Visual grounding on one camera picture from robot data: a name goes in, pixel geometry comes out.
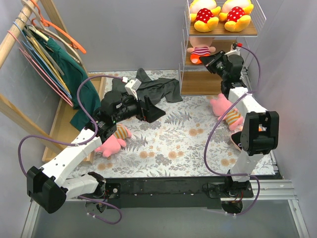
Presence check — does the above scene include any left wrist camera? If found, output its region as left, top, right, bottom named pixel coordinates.
left=122, top=77, right=141, bottom=100

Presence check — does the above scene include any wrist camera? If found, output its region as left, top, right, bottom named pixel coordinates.
left=122, top=77, right=141, bottom=100
left=225, top=43, right=243, bottom=56

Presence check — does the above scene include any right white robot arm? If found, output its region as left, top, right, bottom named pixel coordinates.
left=200, top=51, right=279, bottom=198

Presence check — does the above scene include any wooden clothes rack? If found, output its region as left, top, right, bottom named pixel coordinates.
left=0, top=0, right=107, bottom=164

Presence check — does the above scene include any yellow hanger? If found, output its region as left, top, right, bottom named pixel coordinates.
left=27, top=36, right=70, bottom=95

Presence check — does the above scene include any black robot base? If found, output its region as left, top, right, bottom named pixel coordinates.
left=82, top=177, right=255, bottom=212

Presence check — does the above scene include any blue hanger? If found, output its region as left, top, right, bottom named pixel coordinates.
left=13, top=22, right=72, bottom=99

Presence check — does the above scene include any yellow frog plush small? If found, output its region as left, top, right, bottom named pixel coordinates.
left=219, top=0, right=254, bottom=32

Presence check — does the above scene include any pink hanger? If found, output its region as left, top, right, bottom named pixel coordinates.
left=7, top=30, right=73, bottom=107

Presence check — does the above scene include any black-haired doll striped shirt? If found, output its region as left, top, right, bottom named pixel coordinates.
left=187, top=37, right=216, bottom=64

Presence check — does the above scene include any green shirt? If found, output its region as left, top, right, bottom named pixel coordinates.
left=35, top=36, right=101, bottom=131

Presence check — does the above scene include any orange hanger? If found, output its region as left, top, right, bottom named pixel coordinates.
left=31, top=0, right=87, bottom=54

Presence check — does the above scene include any pink pig plush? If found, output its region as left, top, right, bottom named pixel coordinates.
left=210, top=93, right=243, bottom=131
left=95, top=124, right=132, bottom=158

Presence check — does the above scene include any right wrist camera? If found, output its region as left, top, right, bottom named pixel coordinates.
left=225, top=43, right=243, bottom=56

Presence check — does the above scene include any grey hanger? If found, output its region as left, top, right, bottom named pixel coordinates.
left=25, top=24, right=64, bottom=76

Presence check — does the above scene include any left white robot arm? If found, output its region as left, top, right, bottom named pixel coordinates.
left=26, top=91, right=165, bottom=214

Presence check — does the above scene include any dark grey cloth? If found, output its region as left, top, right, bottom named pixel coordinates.
left=122, top=68, right=183, bottom=105

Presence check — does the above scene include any yellow frog plush big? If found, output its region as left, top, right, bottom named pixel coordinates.
left=189, top=0, right=221, bottom=33

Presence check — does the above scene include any beige hanger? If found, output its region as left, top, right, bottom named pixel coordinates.
left=21, top=0, right=84, bottom=68

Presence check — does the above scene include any wire and wood shelf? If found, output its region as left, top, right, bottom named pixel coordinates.
left=178, top=0, right=267, bottom=96

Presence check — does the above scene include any floral table mat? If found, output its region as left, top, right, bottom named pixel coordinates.
left=48, top=68, right=275, bottom=179

